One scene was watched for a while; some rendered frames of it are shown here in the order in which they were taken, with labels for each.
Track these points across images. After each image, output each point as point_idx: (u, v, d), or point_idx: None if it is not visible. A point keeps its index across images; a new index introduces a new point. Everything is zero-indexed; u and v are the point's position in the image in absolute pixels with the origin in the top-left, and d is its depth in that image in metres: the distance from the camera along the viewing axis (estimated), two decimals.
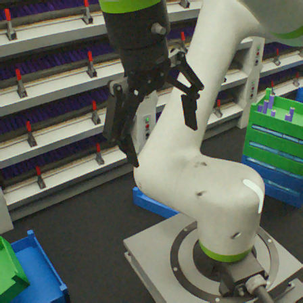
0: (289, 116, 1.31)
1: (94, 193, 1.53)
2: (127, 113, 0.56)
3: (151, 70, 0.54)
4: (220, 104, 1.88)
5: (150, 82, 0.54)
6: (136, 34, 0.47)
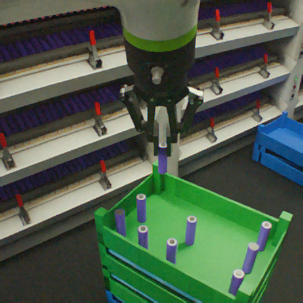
0: (174, 247, 0.58)
1: None
2: (147, 117, 0.58)
3: None
4: (113, 164, 1.14)
5: (153, 101, 0.52)
6: (136, 66, 0.44)
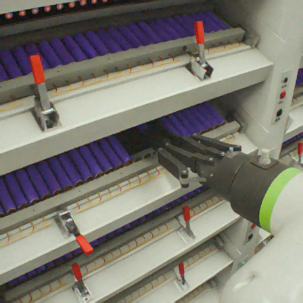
0: None
1: None
2: (201, 145, 0.60)
3: None
4: None
5: (220, 153, 0.54)
6: (275, 159, 0.47)
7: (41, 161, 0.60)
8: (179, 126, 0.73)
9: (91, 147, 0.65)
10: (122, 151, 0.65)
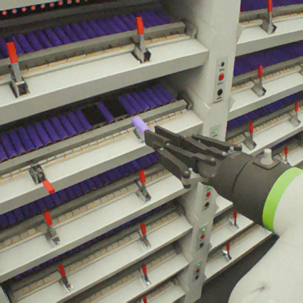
0: None
1: None
2: (201, 145, 0.60)
3: None
4: None
5: (221, 153, 0.54)
6: (276, 159, 0.48)
7: (20, 128, 0.76)
8: (134, 103, 0.89)
9: (61, 118, 0.81)
10: (84, 122, 0.82)
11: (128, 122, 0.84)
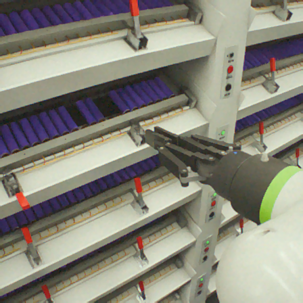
0: None
1: None
2: None
3: None
4: None
5: None
6: (248, 218, 0.48)
7: None
8: (127, 98, 0.76)
9: (40, 117, 0.68)
10: (69, 120, 0.69)
11: (120, 120, 0.71)
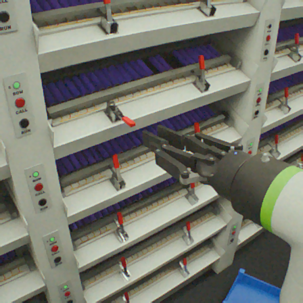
0: None
1: (175, 301, 1.39)
2: None
3: None
4: None
5: None
6: (248, 218, 0.48)
7: (89, 71, 0.84)
8: (187, 56, 0.96)
9: (124, 65, 0.89)
10: (147, 68, 0.89)
11: (184, 69, 0.92)
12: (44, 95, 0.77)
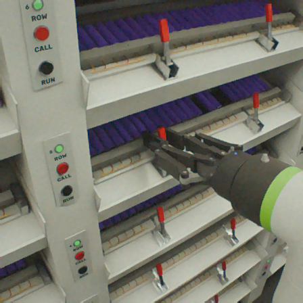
0: None
1: None
2: None
3: None
4: None
5: None
6: (248, 218, 0.48)
7: None
8: (235, 89, 0.86)
9: (169, 103, 0.78)
10: (195, 107, 0.78)
11: (235, 107, 0.81)
12: None
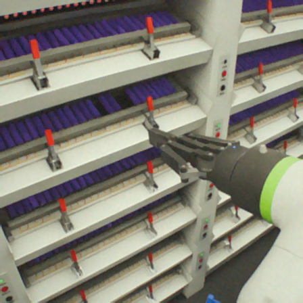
0: None
1: None
2: None
3: None
4: None
5: None
6: (249, 212, 0.48)
7: (34, 115, 0.83)
8: (139, 94, 0.96)
9: (72, 107, 0.88)
10: (94, 110, 0.88)
11: (133, 109, 0.91)
12: None
